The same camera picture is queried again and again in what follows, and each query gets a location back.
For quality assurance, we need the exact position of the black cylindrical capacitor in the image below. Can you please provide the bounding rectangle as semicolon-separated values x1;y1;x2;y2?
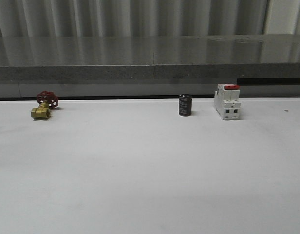
178;94;192;117

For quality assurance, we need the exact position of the brass valve red handwheel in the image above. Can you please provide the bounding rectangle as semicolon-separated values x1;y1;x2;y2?
31;91;59;120

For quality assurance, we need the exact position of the grey stone ledge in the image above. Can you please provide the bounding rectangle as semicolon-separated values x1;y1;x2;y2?
0;35;300;99

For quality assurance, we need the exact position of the white circuit breaker red switch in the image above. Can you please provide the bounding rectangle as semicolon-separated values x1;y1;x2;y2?
214;84;241;120

